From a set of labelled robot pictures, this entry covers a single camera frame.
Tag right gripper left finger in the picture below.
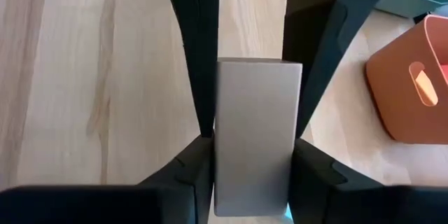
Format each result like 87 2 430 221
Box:
138 134 216 224

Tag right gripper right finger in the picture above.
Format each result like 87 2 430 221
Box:
287 137 398 224

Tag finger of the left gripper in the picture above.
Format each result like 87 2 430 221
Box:
281 0 409 138
160 0 220 138

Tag beige wooden block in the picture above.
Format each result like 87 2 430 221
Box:
213 57 304 217

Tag orange plastic bin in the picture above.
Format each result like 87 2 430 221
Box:
365 13 448 145

